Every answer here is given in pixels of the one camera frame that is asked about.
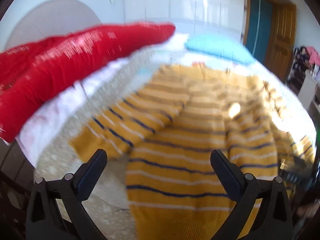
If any red quilt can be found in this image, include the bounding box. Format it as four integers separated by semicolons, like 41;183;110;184
0;23;177;143

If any light blue pillow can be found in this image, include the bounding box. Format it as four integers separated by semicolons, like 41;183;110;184
184;35;257;65

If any white glossy wardrobe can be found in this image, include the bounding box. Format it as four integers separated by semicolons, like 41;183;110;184
122;0;247;40

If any beige heart print bedspread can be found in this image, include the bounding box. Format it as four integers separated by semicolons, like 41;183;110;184
34;46;263;230

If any white round headboard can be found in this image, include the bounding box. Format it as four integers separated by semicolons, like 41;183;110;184
4;0;102;52

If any yellow striped knit sweater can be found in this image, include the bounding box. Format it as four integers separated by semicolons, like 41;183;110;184
69;64;316;240

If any white pink fleece blanket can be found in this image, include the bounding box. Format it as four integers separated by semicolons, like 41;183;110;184
17;34;189;165

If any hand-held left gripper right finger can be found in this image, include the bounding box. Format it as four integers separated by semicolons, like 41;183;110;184
210;149;294;240

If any pink cloth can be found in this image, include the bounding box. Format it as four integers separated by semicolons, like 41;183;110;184
306;46;320;64

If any brown wooden door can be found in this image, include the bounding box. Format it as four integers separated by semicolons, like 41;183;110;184
244;0;297;82

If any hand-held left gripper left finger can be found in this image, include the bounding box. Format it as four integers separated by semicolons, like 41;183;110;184
26;149;108;240

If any cluttered dark shelf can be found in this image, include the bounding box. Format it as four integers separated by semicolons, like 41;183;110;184
286;45;320;93

